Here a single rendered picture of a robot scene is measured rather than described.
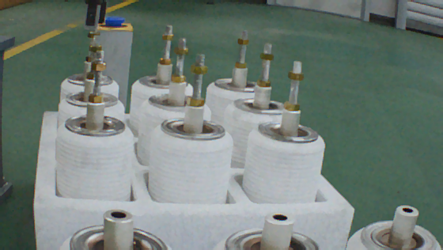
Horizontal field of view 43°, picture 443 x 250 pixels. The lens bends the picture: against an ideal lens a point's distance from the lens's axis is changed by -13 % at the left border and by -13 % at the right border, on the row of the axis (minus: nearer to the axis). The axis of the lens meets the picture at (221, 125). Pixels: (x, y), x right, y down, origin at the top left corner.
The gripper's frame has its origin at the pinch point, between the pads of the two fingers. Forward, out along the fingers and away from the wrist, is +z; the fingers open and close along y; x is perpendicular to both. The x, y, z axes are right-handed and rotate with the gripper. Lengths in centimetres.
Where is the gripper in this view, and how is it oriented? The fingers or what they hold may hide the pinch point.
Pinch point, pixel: (95, 18)
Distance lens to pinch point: 95.4
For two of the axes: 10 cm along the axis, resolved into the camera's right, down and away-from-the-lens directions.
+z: -1.2, 9.6, 2.7
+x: -9.9, -1.0, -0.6
